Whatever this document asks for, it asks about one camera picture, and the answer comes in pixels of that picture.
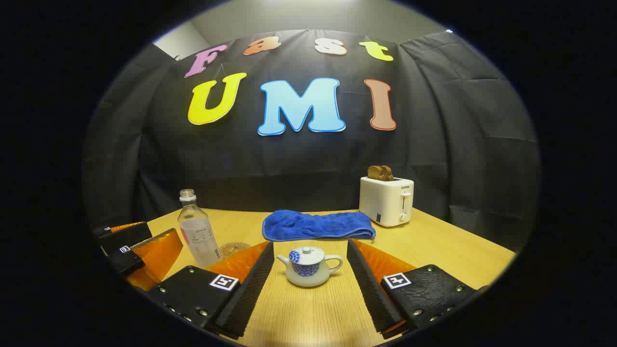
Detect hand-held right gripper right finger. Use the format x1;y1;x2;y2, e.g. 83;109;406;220
347;239;489;340

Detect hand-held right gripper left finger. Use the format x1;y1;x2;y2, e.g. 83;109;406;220
147;241;275;339

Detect white blue-patterned teacup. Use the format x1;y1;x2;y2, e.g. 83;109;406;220
276;251;344;288

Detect clear plastic water bottle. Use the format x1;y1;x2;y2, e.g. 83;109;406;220
177;189;223;269

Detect blue towel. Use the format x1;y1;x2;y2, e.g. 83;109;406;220
262;209;376;242

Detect white toaster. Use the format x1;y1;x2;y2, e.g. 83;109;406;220
359;176;415;228

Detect black backdrop cloth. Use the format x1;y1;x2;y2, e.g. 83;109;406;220
82;29;540;254

